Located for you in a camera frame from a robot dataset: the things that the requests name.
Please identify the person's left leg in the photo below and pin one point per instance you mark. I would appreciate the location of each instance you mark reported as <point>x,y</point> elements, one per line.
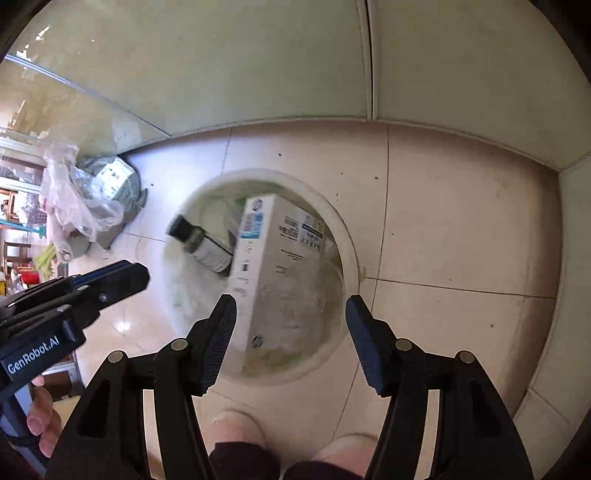
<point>244,464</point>

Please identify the white printed cardboard box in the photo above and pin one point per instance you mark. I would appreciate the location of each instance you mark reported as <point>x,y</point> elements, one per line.
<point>272,258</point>

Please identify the bottle with white label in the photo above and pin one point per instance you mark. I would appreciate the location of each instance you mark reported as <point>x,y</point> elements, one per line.
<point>203,249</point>

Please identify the person's left hand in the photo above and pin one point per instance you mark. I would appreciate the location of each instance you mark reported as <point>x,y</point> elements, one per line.
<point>44,415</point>

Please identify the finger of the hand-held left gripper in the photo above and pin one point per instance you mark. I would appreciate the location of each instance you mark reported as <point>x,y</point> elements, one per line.
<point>92,276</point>
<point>120,286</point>

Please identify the green vegetables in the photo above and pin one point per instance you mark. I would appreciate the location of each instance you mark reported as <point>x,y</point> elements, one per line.
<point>45,261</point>

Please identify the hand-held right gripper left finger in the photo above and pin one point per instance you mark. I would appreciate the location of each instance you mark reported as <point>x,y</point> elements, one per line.
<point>219,341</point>

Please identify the metal door rail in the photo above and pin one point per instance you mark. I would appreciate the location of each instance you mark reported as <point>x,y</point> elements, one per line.
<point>92,92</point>

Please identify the crumpled clear plastic bag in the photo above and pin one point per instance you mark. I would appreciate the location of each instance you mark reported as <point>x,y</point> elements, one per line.
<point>74,203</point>

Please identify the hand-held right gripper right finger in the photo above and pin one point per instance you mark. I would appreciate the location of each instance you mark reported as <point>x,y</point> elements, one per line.
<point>364,341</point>

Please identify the grey parcel bag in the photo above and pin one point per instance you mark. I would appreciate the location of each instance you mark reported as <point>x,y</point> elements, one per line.
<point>115,180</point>

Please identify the white round trash bin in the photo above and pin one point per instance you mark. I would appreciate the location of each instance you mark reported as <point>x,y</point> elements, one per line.
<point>325,205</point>

